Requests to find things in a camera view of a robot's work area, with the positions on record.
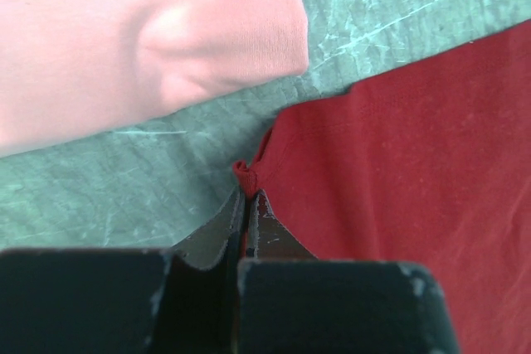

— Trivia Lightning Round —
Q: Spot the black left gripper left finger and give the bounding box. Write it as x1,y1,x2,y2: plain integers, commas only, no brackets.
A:
1,192,245,353

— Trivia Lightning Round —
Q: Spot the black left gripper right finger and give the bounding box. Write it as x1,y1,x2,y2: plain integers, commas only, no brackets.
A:
237,192,460,353

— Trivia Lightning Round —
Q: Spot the red t shirt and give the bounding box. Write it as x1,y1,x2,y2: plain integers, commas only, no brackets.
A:
233,22,530,353

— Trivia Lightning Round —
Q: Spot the folded pink t shirt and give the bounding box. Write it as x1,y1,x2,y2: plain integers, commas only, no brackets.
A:
1,0,309,156

